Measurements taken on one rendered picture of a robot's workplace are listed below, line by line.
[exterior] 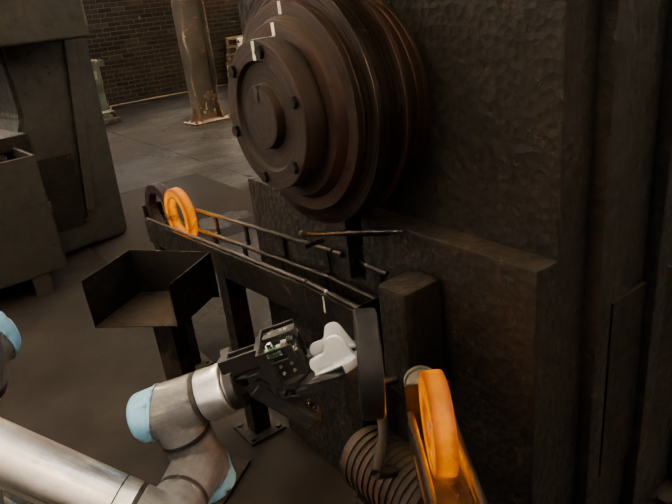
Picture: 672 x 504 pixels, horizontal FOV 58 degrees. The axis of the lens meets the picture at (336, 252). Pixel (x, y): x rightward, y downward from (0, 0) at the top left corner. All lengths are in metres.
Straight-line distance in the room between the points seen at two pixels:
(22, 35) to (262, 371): 3.01
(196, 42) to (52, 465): 7.57
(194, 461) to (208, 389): 0.11
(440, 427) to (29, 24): 3.21
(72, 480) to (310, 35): 0.77
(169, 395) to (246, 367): 0.12
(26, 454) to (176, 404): 0.19
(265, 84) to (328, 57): 0.15
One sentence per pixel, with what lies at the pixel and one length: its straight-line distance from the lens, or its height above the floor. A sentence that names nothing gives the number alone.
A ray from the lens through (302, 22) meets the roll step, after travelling 1.14.
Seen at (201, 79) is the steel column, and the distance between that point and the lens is 8.26.
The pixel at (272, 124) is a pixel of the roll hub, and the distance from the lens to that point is 1.14.
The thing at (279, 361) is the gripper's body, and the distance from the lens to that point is 0.83.
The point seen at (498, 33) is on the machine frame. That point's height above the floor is 1.23.
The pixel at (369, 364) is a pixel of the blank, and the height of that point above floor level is 0.87.
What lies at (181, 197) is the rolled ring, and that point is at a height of 0.76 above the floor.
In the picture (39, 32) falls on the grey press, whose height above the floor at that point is 1.31.
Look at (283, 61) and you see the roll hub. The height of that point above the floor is 1.22.
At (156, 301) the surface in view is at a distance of 1.74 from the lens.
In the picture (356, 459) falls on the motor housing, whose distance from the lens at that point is 1.20.
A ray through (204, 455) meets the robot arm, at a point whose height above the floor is 0.72.
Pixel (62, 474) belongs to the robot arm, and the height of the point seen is 0.80.
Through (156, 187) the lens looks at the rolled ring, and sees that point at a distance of 2.24.
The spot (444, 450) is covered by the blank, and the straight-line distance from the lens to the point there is 0.89.
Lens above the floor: 1.31
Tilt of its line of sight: 23 degrees down
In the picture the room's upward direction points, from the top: 7 degrees counter-clockwise
